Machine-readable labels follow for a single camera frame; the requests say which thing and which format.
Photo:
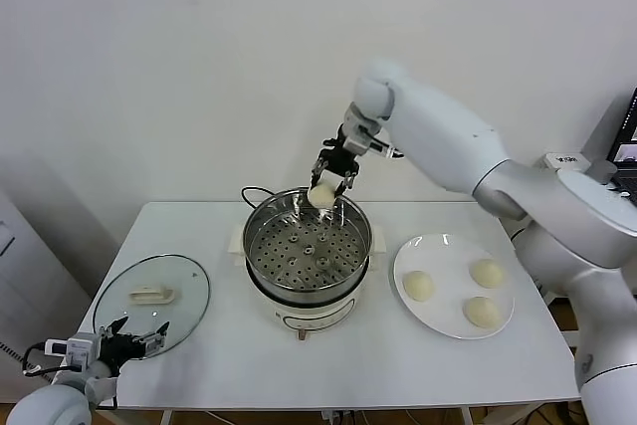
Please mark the cream electric cooker base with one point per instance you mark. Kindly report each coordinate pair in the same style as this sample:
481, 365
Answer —
308, 313

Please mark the grey round desk gadget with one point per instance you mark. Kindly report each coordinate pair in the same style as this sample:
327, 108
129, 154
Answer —
604, 170

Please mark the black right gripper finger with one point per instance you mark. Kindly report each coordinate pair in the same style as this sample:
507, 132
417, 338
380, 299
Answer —
350, 180
317, 173

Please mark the white table leg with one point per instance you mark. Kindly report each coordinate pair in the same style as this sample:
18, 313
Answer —
166, 418
465, 417

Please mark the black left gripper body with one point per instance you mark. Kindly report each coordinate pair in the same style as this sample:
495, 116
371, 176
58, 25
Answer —
118, 349

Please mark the white steamed baozi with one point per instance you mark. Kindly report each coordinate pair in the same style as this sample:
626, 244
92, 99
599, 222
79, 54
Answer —
321, 194
418, 286
482, 313
487, 274

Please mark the perforated steel steamer basket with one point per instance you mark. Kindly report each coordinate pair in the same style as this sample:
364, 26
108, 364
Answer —
308, 266

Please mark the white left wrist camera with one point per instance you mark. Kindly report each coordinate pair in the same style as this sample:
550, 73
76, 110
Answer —
74, 348

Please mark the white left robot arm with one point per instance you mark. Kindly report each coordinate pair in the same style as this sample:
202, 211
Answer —
47, 407

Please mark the white round plate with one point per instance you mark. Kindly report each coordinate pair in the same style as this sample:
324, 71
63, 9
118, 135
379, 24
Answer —
443, 256

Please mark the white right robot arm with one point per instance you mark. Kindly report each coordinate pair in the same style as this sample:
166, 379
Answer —
547, 226

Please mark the white power strip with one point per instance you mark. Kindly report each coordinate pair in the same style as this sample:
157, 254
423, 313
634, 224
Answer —
334, 415

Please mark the black laptop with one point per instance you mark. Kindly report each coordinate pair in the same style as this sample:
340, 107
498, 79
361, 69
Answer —
628, 146

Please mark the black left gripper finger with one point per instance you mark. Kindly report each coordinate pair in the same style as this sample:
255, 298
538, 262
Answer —
113, 330
153, 343

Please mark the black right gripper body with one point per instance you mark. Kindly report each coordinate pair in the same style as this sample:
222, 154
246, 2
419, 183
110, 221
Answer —
339, 156

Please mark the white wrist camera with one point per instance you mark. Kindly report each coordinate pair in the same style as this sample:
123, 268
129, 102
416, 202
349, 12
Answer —
74, 348
360, 134

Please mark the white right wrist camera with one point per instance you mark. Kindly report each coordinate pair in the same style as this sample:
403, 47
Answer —
360, 134

